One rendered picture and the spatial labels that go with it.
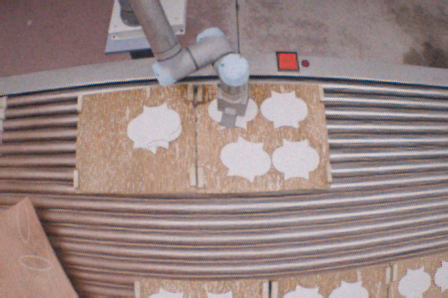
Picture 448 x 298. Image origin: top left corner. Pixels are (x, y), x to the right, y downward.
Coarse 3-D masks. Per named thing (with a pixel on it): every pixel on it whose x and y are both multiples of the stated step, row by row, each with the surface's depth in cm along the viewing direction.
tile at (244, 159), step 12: (228, 144) 147; (240, 144) 147; (252, 144) 147; (228, 156) 146; (240, 156) 146; (252, 156) 146; (264, 156) 146; (240, 168) 145; (252, 168) 145; (264, 168) 145; (252, 180) 144
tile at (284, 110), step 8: (272, 96) 151; (280, 96) 151; (288, 96) 151; (264, 104) 151; (272, 104) 151; (280, 104) 151; (288, 104) 151; (296, 104) 151; (304, 104) 151; (264, 112) 150; (272, 112) 150; (280, 112) 150; (288, 112) 150; (296, 112) 150; (304, 112) 150; (272, 120) 149; (280, 120) 149; (288, 120) 149; (296, 120) 149; (296, 128) 149
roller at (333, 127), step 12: (0, 132) 152; (12, 132) 152; (24, 132) 151; (36, 132) 151; (48, 132) 151; (60, 132) 151; (72, 132) 151; (336, 132) 152; (348, 132) 152; (360, 132) 152; (372, 132) 152; (384, 132) 152; (396, 132) 152; (408, 132) 152; (420, 132) 152; (432, 132) 152; (444, 132) 152
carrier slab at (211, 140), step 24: (216, 96) 152; (264, 96) 152; (312, 96) 152; (264, 120) 150; (312, 120) 150; (216, 144) 148; (264, 144) 148; (312, 144) 148; (216, 168) 146; (216, 192) 144; (240, 192) 144
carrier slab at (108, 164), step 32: (96, 96) 153; (128, 96) 153; (160, 96) 153; (96, 128) 150; (192, 128) 149; (96, 160) 146; (128, 160) 146; (160, 160) 146; (192, 160) 146; (96, 192) 143; (128, 192) 144; (160, 192) 144; (192, 192) 144
